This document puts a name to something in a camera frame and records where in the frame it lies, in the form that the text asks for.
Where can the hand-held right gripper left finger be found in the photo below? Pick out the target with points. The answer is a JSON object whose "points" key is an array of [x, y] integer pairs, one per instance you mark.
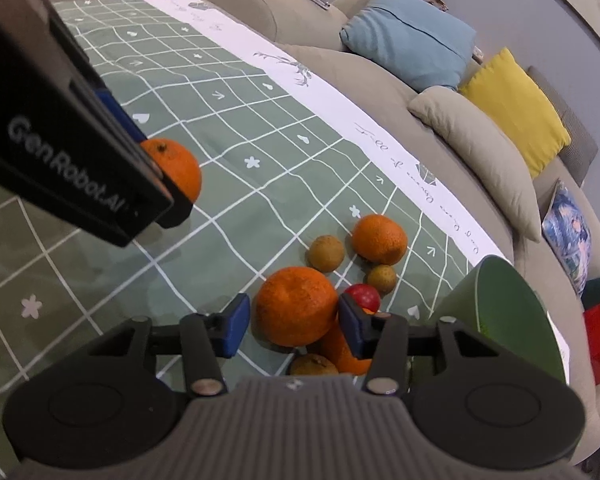
{"points": [[238, 321]]}

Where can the red round fruit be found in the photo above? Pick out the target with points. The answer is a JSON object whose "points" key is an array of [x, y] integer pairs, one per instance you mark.
{"points": [[363, 295]]}

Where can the grey cushion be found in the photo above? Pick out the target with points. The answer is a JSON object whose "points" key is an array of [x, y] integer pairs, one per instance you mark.
{"points": [[572, 120]]}

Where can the green grid tablecloth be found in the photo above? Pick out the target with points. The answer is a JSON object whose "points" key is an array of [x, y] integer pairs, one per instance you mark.
{"points": [[260, 125]]}

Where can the medium orange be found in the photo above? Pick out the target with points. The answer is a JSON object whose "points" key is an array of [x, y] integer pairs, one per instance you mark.
{"points": [[379, 238], [337, 352], [177, 166]]}

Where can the large orange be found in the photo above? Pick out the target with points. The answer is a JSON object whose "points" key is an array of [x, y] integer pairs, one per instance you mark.
{"points": [[295, 305]]}

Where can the blue patterned cushion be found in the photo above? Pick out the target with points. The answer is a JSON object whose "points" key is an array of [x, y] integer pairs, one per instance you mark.
{"points": [[569, 235]]}

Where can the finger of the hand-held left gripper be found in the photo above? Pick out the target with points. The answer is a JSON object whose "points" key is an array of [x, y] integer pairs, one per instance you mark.
{"points": [[177, 206], [122, 116]]}

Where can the light blue cushion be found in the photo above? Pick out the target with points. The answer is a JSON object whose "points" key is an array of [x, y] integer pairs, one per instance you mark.
{"points": [[409, 35]]}

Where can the beige sofa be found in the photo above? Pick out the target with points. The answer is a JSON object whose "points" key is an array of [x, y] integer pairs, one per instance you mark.
{"points": [[374, 85]]}

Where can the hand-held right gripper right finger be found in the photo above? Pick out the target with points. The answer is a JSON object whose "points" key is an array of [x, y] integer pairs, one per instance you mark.
{"points": [[351, 327]]}

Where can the yellow cushion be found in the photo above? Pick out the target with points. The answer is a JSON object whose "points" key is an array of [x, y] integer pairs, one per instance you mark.
{"points": [[517, 105]]}

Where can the beige cushion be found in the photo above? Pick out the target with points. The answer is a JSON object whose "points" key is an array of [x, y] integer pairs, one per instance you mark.
{"points": [[479, 145]]}

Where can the green bowl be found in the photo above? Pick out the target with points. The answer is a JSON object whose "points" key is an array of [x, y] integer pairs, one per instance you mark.
{"points": [[507, 305]]}

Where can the small brown round fruit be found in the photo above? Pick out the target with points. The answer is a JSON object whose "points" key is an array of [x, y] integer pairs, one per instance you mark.
{"points": [[381, 278]]}

